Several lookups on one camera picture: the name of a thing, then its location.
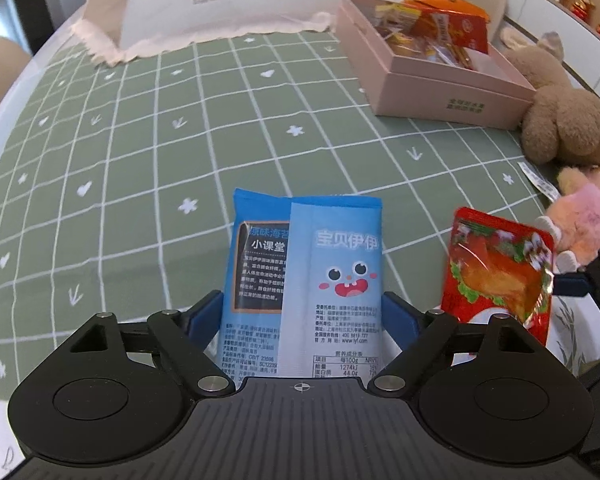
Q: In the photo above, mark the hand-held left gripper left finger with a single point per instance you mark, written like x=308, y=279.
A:
x=205, y=320

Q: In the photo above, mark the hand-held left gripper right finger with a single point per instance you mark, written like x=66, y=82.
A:
x=400, y=322

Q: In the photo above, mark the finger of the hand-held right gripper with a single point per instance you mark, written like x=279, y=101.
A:
x=572, y=284

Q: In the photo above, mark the red chicken snack packet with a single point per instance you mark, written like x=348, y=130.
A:
x=490, y=270

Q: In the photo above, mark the blue cartoon snack packet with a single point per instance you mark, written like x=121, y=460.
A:
x=330, y=260

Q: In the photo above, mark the pink cardboard box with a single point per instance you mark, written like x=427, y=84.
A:
x=430, y=95

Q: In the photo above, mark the white leaf print cloth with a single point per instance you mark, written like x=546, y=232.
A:
x=572, y=330

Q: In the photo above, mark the pink plush toy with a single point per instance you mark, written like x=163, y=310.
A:
x=590, y=220

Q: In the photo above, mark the white printed tag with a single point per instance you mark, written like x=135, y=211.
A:
x=540, y=182

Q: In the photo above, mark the brown teddy bear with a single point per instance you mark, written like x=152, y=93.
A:
x=565, y=120

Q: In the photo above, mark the green grid tablecloth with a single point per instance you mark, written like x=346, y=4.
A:
x=130, y=160

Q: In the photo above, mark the pile of orange snack packets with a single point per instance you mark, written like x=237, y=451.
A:
x=440, y=25

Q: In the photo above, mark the white pink mesh food cover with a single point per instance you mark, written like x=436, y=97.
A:
x=205, y=15

